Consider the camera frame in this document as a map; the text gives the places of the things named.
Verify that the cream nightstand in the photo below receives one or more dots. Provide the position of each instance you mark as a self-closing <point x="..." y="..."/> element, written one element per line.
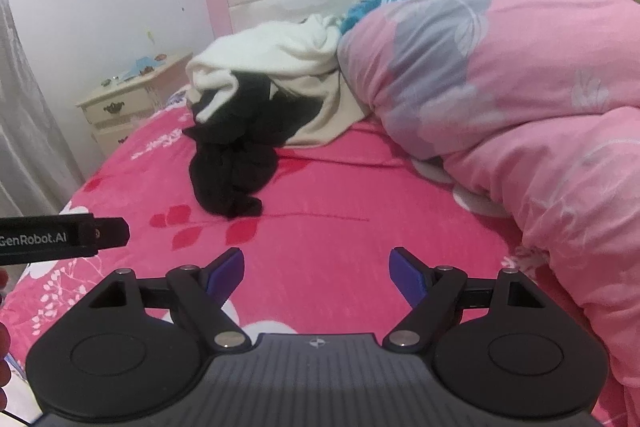
<point x="120" y="102"/>

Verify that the black sweatshirt white print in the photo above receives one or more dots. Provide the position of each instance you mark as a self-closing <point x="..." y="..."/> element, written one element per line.
<point x="280" y="107"/>

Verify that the grey curtain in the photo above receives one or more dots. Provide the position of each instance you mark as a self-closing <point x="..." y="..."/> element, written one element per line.
<point x="25" y="132"/>

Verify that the pink floral bed blanket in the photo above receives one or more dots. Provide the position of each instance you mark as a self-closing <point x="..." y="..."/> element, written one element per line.
<point x="325" y="207"/>

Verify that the light blue paper item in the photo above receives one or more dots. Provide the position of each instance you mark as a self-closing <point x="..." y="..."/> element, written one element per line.
<point x="140" y="66"/>

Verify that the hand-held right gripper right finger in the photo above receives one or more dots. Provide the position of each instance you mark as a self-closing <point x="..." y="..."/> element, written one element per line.
<point x="406" y="274"/>

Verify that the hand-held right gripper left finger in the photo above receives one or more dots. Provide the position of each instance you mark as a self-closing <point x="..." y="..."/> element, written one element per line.
<point x="227" y="274"/>

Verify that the pink grey flowered quilt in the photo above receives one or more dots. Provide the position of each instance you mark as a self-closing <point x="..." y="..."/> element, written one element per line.
<point x="525" y="107"/>

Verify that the person's left hand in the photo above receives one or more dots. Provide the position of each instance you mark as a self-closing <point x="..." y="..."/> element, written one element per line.
<point x="4" y="342"/>

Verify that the white fleece blanket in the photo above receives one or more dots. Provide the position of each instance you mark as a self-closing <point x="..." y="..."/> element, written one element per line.
<point x="270" y="52"/>

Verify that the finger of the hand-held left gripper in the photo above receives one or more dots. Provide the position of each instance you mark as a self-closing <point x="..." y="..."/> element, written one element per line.
<point x="112" y="234"/>

